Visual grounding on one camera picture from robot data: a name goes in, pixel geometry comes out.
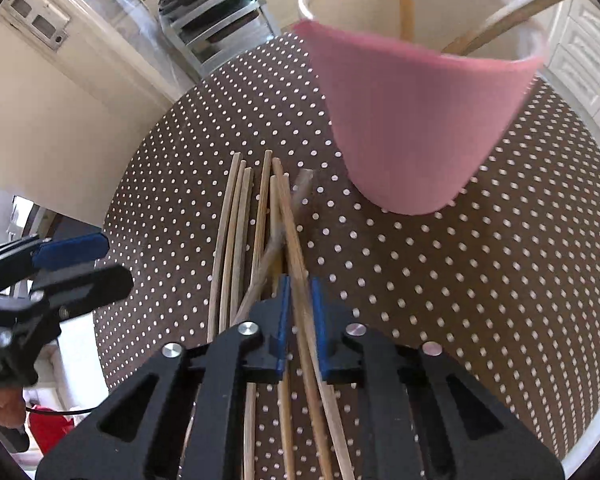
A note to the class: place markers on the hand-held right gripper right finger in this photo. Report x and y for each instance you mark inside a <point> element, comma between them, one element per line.
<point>316,320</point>

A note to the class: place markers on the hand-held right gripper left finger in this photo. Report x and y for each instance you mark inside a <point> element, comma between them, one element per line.
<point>283,320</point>

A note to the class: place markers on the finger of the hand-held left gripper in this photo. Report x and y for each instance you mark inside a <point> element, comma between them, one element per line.
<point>90,285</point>
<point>70,250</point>

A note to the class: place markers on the pile of bamboo chopsticks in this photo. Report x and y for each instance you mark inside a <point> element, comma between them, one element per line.
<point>230,240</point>

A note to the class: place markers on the pink cup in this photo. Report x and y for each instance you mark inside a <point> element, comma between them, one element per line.
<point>410,125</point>

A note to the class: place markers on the person's left hand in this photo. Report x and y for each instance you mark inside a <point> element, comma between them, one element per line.
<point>7,406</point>

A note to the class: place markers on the red object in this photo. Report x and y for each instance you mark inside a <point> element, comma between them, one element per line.
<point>50,430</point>

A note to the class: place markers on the brown dotted tablecloth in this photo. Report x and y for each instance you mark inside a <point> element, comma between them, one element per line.
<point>430,285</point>

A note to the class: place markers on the metal storage rack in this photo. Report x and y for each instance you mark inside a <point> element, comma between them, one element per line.
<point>215,25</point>

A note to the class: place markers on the white lower kitchen cabinets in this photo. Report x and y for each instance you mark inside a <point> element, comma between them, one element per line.
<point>585,35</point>

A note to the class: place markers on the white wall intercom panel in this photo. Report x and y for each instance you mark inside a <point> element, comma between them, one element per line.
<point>37,20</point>

